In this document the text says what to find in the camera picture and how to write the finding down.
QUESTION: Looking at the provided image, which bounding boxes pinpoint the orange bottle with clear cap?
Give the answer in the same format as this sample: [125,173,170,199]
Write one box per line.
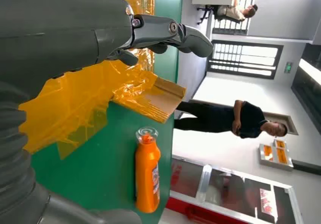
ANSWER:
[135,127,162,214]

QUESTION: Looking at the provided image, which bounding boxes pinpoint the yellow plastic wrapped cardboard box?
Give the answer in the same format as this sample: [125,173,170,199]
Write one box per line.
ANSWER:
[19,0,187,160]

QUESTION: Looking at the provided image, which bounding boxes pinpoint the green table mat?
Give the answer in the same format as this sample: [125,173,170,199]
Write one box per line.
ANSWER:
[31,0,183,224]

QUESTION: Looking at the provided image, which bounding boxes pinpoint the black chair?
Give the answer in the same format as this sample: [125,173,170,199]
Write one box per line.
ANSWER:
[197,5,219,26]

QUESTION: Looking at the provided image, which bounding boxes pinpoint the person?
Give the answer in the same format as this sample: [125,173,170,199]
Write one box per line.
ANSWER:
[173,99,289,139]
[216,3,258,21]

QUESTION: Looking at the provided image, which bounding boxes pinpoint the black framed grid window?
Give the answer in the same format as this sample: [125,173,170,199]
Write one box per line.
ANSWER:
[207,40,284,80]

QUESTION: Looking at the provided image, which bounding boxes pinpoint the red and white display stand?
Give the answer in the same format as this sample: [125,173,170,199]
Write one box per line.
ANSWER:
[160,155,304,224]

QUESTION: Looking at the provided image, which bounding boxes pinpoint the white board with orange plaques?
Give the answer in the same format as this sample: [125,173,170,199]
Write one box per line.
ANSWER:
[259,138,294,172]

